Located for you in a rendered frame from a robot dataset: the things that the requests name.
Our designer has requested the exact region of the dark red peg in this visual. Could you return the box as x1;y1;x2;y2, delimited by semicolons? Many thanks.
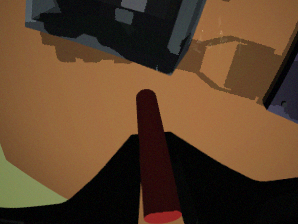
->
136;89;182;224

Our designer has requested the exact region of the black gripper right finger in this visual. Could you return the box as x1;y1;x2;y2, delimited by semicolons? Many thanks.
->
165;132;298;224

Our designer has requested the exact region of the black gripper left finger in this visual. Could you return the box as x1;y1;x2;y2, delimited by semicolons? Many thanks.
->
0;135;141;224

